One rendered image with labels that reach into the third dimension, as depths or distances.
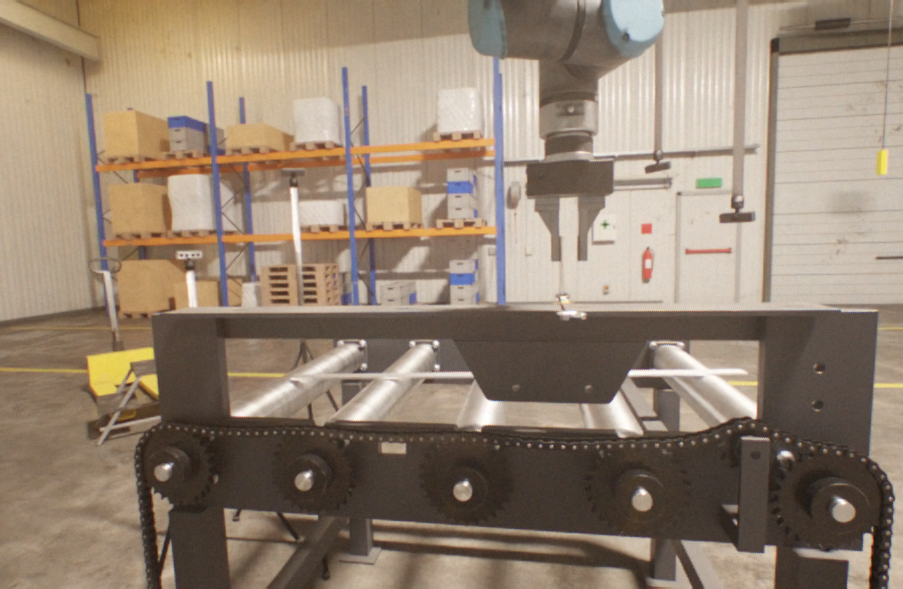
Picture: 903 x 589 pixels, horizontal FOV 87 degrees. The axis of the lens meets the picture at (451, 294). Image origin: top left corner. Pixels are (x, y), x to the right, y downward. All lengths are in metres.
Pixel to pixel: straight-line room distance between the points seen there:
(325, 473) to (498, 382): 0.36
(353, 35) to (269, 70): 1.98
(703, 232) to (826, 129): 2.70
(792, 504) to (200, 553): 1.12
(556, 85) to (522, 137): 9.33
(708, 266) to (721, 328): 9.43
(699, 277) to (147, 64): 12.61
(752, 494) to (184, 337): 1.07
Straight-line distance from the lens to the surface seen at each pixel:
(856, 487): 1.04
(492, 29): 0.63
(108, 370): 5.62
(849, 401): 1.04
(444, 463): 0.92
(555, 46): 0.67
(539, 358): 0.91
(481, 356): 0.91
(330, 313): 0.90
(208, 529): 1.25
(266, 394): 1.37
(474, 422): 1.03
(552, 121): 0.78
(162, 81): 13.35
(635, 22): 0.69
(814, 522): 1.04
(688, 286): 10.30
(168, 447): 1.15
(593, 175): 0.78
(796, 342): 0.98
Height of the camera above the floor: 1.28
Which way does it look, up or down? 6 degrees down
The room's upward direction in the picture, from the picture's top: 2 degrees counter-clockwise
